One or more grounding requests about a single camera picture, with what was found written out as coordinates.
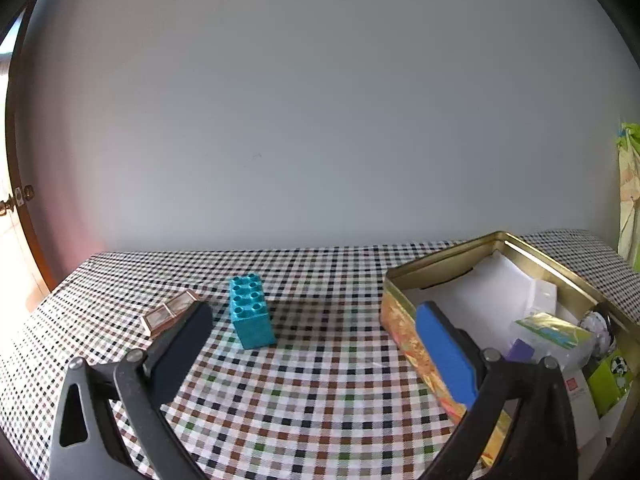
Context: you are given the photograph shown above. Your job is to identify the checkered tablecloth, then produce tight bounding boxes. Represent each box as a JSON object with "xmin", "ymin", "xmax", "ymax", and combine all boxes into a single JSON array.
[{"xmin": 0, "ymin": 230, "xmax": 640, "ymax": 480}]

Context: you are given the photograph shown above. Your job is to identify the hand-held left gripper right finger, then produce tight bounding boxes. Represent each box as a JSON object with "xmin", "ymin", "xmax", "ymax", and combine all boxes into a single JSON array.
[{"xmin": 415, "ymin": 301, "xmax": 581, "ymax": 480}]

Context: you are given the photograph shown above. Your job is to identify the green printed small box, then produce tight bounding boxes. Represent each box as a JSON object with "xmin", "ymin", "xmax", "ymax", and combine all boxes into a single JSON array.
[{"xmin": 586, "ymin": 347, "xmax": 632, "ymax": 418}]

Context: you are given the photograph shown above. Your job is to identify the rose gold small case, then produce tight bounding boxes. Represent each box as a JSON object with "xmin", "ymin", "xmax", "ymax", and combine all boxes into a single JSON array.
[{"xmin": 140, "ymin": 290, "xmax": 201, "ymax": 339}]

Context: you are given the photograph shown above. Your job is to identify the brass door latch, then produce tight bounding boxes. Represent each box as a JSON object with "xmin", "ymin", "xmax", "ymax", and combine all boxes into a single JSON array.
[{"xmin": 0, "ymin": 185, "xmax": 36, "ymax": 218}]

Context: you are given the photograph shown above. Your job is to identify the green printed hanging cloth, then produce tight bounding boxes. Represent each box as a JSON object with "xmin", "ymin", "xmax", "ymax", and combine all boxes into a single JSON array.
[{"xmin": 616, "ymin": 121, "xmax": 640, "ymax": 273}]

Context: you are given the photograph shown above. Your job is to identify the white paper liner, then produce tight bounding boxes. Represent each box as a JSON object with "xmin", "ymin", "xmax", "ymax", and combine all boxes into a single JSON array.
[{"xmin": 402, "ymin": 252, "xmax": 558, "ymax": 356}]

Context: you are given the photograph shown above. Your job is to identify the white small box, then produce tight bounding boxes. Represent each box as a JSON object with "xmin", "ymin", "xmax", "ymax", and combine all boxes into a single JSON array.
[{"xmin": 562, "ymin": 370, "xmax": 601, "ymax": 451}]

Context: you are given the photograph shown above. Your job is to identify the gold tin box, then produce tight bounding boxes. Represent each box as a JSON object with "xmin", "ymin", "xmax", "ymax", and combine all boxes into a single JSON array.
[{"xmin": 381, "ymin": 231, "xmax": 640, "ymax": 468}]

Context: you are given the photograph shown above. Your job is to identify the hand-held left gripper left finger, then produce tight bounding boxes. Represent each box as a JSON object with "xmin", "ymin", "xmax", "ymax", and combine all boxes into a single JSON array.
[{"xmin": 47, "ymin": 301, "xmax": 215, "ymax": 480}]

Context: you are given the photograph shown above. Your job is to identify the purple small item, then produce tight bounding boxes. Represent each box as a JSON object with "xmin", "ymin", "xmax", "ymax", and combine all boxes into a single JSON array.
[{"xmin": 506, "ymin": 338, "xmax": 538, "ymax": 365}]

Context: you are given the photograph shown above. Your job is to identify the black and white round object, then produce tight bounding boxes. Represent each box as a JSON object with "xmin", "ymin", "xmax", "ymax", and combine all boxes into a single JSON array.
[{"xmin": 580, "ymin": 310, "xmax": 615, "ymax": 356}]

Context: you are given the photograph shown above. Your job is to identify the clear packet with green label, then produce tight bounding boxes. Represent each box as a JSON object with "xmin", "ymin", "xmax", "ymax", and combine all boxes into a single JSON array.
[{"xmin": 510, "ymin": 312, "xmax": 598, "ymax": 373}]

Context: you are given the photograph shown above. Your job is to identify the wooden door with handle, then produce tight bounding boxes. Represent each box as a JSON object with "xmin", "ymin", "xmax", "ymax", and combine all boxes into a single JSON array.
[{"xmin": 0, "ymin": 2, "xmax": 53, "ymax": 293}]

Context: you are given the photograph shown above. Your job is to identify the teal toy building block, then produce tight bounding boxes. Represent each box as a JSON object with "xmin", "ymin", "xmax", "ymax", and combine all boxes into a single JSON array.
[{"xmin": 229, "ymin": 273, "xmax": 277, "ymax": 350}]

